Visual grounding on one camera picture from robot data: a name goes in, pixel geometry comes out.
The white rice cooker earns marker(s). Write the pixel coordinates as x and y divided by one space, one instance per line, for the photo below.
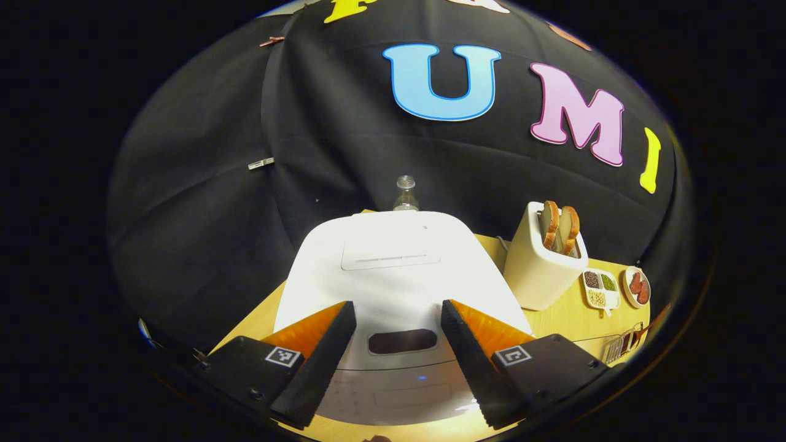
393 276

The silver cloth clip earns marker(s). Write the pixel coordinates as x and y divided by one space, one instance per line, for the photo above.
261 164

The black backdrop cloth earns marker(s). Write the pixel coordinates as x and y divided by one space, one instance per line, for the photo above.
215 184

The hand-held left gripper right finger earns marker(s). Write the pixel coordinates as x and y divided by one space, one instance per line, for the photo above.
470 362

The red meat slice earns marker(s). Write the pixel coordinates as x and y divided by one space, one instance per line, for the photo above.
643 293
635 283

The clear glass bottle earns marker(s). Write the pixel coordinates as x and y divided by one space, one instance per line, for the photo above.
406 196

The white round plate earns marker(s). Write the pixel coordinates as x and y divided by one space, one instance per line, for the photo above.
626 288

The red cloth clip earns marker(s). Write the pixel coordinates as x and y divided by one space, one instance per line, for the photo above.
272 41

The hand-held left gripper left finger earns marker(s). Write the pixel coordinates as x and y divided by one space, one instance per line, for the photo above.
322 362

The toasted bread slice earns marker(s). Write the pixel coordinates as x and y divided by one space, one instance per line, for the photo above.
551 224
570 230

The white divided grain dish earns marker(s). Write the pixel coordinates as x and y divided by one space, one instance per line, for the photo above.
599 291

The white toaster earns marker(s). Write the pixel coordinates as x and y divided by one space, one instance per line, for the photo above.
534 276

